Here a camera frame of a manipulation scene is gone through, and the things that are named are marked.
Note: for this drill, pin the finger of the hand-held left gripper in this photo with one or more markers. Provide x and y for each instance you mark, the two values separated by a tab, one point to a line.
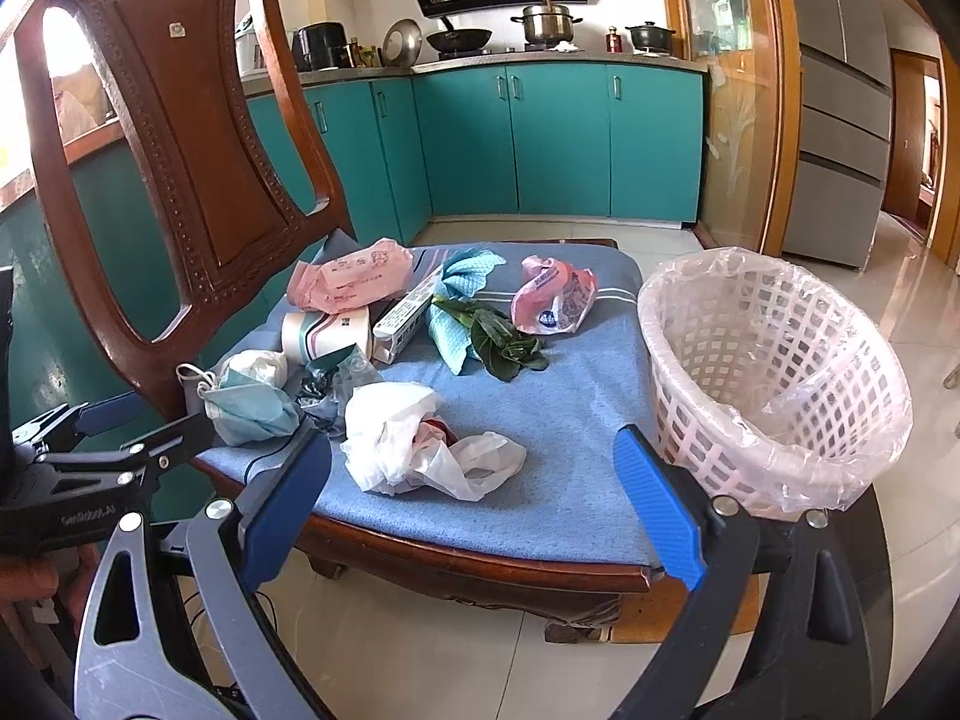
172	442
112	412

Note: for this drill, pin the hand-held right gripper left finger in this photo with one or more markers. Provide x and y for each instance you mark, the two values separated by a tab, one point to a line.
285	502

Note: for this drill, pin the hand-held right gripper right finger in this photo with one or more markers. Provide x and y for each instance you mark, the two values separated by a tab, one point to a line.
660	510

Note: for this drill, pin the blue face mask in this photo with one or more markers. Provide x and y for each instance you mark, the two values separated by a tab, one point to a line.
247	409

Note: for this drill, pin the clear plastic bin liner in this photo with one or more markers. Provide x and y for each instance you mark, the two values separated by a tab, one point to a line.
825	457

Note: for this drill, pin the striped white paper cup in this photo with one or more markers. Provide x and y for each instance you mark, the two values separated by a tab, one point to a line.
330	334

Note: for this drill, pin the white plastic lattice basket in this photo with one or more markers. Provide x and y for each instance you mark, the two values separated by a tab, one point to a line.
750	360

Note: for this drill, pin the crumpled white tissue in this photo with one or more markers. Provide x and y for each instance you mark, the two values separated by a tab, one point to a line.
259	367

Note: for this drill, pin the white plastic bag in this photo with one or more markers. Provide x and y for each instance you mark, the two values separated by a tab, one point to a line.
382	420

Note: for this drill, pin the blue seat cushion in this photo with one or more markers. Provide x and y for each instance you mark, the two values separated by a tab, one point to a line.
540	450

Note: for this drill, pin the clear plastic wrapper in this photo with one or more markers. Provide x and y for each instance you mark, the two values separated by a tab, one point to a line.
352	375

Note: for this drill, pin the long white cardboard box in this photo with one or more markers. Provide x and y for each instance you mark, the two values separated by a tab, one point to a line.
401	319

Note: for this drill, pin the green leaf vegetable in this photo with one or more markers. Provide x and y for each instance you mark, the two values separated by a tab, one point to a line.
499	349

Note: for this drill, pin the pink plastic bag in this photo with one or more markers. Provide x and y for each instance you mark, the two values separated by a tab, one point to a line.
551	300

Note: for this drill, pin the pink crumpled cloth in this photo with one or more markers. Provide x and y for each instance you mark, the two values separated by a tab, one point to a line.
352	274

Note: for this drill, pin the carved wooden chair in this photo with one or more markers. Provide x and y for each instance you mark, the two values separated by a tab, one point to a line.
172	127

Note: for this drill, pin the blue dish cloth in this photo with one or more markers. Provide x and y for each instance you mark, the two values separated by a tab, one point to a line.
469	270

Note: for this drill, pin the teal kitchen cabinet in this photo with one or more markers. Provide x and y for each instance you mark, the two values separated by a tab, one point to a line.
562	142

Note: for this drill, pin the white kitchen appliance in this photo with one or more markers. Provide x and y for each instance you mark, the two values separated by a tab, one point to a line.
247	52

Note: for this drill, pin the wooden framed glass door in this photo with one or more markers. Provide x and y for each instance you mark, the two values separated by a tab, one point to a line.
739	127

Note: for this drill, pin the black air fryer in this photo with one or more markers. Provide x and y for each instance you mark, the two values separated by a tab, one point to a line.
319	45

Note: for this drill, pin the grey refrigerator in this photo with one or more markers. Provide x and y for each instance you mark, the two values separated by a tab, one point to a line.
840	127

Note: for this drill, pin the steel pan lid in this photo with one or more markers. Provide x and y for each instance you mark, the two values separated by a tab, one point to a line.
401	41

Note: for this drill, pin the red jar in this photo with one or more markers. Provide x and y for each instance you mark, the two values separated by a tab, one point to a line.
615	41

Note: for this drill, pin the black lidded pot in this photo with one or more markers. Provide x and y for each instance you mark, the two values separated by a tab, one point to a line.
651	37

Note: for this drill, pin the black wok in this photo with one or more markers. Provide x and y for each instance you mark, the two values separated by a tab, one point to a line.
461	39

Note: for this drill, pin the steel cooking pot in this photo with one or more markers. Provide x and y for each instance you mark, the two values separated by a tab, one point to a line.
547	26

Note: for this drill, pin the wooden door frame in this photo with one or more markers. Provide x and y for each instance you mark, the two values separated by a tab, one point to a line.
904	142

